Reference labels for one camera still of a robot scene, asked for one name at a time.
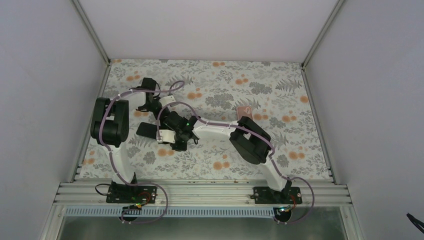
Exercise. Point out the pink phone case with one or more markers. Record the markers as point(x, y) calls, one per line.
point(244, 111)

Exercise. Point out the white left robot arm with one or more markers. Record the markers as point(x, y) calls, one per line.
point(110, 127)

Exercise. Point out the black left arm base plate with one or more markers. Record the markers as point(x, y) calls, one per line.
point(125, 194)

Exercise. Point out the grey slotted cable duct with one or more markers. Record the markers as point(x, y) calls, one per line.
point(171, 211)

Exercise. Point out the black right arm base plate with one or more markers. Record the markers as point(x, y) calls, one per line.
point(263, 195)

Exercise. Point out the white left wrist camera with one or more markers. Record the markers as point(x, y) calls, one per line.
point(170, 99)

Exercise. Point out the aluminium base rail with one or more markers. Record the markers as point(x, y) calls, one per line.
point(206, 194)

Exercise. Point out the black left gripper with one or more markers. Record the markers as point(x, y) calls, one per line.
point(156, 116)

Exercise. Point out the aluminium enclosure frame post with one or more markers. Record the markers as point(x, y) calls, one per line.
point(91, 31)

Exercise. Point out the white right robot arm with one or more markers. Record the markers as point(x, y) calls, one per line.
point(251, 142)

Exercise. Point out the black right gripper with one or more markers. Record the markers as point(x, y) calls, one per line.
point(183, 146)

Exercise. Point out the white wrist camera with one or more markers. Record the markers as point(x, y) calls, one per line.
point(165, 136)
point(170, 99)

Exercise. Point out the black object at edge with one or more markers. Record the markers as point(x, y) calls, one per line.
point(416, 222)

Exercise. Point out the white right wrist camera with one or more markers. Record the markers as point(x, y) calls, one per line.
point(165, 136)

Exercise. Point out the right aluminium frame post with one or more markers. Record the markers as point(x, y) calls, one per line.
point(329, 21)

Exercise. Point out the phone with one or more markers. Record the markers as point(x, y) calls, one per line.
point(147, 130)

